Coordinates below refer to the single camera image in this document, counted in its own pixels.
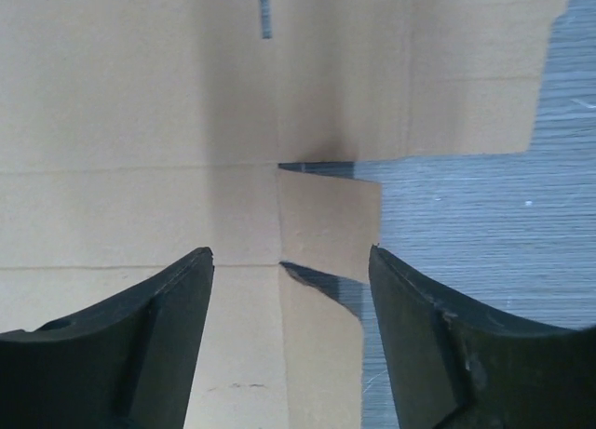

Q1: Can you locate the cardboard box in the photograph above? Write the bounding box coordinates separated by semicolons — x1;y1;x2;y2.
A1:
1;0;568;428

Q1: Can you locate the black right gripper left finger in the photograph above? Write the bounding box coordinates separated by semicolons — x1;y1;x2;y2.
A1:
1;248;214;428

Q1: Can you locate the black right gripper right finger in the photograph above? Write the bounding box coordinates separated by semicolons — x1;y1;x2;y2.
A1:
369;247;595;428

